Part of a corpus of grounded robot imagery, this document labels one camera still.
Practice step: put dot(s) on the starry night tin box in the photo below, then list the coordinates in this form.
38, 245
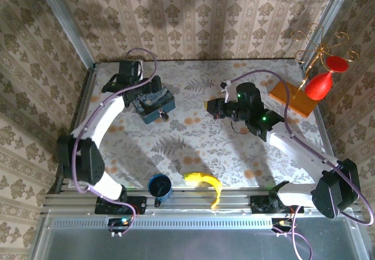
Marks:
153, 103

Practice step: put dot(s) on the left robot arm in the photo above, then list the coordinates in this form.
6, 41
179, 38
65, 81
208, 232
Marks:
108, 110

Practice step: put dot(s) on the floral patterned table cover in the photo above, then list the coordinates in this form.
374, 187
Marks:
190, 143

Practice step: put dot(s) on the orange wooden block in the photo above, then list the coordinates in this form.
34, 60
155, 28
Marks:
296, 102

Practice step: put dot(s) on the red goblet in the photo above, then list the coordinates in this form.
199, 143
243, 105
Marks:
317, 87

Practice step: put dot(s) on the yellow banana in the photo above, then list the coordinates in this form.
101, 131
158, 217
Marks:
209, 181

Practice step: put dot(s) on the blue mug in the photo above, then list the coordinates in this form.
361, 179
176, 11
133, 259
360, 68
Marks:
159, 186

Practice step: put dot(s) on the small circuit board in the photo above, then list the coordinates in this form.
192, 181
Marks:
282, 223
120, 222

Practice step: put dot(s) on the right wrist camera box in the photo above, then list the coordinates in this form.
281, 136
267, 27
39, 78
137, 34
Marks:
249, 93

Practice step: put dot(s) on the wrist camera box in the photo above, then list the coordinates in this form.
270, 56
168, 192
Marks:
249, 93
130, 69

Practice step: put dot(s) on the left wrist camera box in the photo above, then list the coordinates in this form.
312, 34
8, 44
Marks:
130, 69

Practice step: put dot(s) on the aluminium table side rail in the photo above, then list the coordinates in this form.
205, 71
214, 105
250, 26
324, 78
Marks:
83, 96
327, 131

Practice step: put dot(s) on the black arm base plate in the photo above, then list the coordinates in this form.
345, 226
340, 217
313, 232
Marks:
257, 207
140, 204

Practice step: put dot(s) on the aluminium front rail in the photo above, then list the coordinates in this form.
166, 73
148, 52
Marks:
181, 201

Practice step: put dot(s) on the aluminium frame post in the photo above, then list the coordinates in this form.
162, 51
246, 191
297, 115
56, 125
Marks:
68, 23
332, 8

